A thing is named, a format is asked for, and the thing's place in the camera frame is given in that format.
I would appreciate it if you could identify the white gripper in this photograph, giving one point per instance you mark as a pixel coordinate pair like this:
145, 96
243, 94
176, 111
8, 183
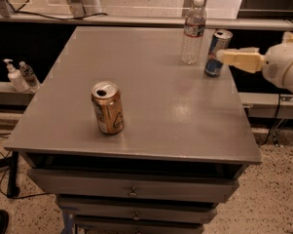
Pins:
275, 65

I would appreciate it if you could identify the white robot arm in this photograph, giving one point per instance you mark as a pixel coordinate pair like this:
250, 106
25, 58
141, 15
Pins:
276, 64

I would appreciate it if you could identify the clear plastic water bottle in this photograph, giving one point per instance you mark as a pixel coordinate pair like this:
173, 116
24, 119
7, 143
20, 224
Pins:
193, 32

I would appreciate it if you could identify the gold soda can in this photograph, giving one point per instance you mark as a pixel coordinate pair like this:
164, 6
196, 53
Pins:
107, 105

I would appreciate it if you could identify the small clear bottle on shelf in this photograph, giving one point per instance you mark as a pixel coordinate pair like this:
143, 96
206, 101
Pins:
29, 76

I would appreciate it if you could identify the white pump sanitizer bottle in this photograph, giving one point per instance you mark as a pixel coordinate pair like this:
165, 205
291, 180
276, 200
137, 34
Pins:
15, 77

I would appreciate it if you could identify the grey drawer cabinet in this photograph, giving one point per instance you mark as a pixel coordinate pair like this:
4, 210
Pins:
177, 121

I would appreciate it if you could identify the top grey drawer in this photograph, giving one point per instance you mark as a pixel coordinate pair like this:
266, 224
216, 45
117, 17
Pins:
134, 186

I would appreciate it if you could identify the grey drawer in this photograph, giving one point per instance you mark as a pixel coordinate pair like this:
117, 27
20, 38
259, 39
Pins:
159, 210
134, 186
128, 226

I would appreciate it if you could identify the bottom grey drawer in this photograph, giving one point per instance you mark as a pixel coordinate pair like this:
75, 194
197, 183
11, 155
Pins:
128, 226

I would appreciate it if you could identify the middle grey drawer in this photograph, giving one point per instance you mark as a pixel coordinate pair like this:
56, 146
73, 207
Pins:
159, 210

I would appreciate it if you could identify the black table leg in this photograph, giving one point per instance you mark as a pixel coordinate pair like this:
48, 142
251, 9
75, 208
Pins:
13, 190

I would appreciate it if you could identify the grey metal rail shelf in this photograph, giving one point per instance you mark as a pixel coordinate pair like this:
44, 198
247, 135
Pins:
240, 24

